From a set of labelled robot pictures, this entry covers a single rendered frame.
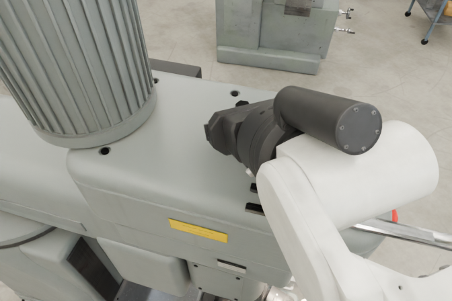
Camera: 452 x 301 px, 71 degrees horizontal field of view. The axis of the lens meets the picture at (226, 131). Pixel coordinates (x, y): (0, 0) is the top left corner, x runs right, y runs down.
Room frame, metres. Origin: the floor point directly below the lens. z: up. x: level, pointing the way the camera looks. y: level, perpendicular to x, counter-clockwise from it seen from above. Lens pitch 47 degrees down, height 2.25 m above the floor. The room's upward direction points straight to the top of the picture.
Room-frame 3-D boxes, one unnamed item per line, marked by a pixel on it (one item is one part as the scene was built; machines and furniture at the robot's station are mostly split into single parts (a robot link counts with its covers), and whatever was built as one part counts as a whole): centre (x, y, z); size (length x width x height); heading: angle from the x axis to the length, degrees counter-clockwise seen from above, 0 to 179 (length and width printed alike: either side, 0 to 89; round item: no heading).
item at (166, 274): (0.38, 0.16, 1.47); 0.24 x 0.19 x 0.26; 164
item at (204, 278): (0.33, -0.02, 1.47); 0.21 x 0.19 x 0.32; 164
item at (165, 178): (0.33, -0.01, 1.81); 0.47 x 0.26 x 0.16; 74
